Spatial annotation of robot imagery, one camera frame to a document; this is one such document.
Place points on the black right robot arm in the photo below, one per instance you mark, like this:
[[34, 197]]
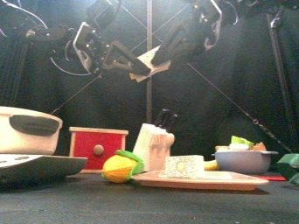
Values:
[[248, 8]]

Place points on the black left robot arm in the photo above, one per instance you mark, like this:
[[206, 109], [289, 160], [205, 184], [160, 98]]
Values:
[[42, 33]]

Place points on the red wooden drawer box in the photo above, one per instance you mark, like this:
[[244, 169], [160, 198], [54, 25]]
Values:
[[97, 143]]

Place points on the white toy knife block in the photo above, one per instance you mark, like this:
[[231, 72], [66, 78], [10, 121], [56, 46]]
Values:
[[152, 145]]

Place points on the green toy leaf vegetable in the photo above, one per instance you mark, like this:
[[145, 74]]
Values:
[[240, 140]]

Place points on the knitted toy corn green husk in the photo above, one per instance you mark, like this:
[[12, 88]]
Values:
[[118, 167]]

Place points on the white toy food piece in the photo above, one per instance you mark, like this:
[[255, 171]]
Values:
[[237, 146]]

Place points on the yellow toy banana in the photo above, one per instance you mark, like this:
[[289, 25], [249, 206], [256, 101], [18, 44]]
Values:
[[210, 165]]

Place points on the black frying pan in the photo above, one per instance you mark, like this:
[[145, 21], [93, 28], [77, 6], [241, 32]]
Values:
[[34, 167]]

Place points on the orange toy food piece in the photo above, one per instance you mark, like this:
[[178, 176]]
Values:
[[259, 146]]

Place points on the pink toy tray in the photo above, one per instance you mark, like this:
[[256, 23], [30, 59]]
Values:
[[217, 181]]

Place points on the red flat mat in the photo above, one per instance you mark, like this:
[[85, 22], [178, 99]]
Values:
[[272, 178]]

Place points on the green toy object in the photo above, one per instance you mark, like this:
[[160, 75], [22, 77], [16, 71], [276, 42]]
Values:
[[289, 167]]

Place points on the vertical metal frame pole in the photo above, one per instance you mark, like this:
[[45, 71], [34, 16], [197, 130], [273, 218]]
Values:
[[149, 96]]

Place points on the black metal frame post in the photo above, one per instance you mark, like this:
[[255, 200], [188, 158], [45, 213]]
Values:
[[281, 73]]

